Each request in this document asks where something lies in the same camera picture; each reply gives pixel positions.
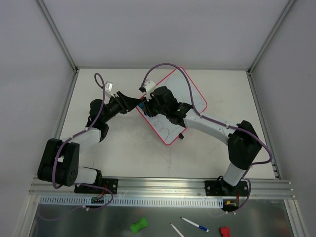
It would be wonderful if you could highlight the aluminium mounting rail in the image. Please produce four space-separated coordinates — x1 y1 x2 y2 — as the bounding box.
29 177 297 199

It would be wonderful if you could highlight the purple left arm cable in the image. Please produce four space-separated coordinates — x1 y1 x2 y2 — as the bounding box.
51 73 111 190

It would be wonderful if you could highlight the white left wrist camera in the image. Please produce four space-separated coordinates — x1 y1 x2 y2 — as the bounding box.
105 81 116 98

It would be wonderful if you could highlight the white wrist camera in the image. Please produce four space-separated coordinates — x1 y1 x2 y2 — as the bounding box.
139 80 157 101
105 81 116 98

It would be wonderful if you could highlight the white slotted cable duct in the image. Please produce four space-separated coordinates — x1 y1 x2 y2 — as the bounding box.
39 196 224 208

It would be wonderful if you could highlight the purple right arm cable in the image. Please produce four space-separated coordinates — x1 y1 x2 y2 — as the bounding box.
142 63 274 173

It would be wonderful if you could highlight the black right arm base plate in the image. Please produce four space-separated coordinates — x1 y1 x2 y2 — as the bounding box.
204 179 249 197

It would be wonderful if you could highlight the white marker blue cap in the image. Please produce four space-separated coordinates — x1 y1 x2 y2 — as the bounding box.
180 217 209 233

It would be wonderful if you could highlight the blue whiteboard eraser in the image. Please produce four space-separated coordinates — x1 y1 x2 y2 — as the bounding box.
138 102 151 117

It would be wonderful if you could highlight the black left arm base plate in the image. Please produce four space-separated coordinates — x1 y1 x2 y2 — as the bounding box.
74 178 118 195

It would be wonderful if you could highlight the green bone shaped toy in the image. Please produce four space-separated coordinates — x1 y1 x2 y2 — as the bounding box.
130 217 149 234

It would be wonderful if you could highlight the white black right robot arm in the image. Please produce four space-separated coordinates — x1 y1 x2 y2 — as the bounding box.
139 86 262 196

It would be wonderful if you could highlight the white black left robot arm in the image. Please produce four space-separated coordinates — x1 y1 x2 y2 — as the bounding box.
37 92 141 193

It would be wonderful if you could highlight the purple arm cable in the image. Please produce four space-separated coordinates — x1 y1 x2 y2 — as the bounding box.
142 63 274 173
51 73 111 190

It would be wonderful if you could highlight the white marker red tip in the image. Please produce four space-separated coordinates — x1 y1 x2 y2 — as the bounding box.
170 223 184 237

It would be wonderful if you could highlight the red toy piece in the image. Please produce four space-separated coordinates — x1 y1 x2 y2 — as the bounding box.
220 227 231 237

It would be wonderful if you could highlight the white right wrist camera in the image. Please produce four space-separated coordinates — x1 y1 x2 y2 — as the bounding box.
139 80 157 101

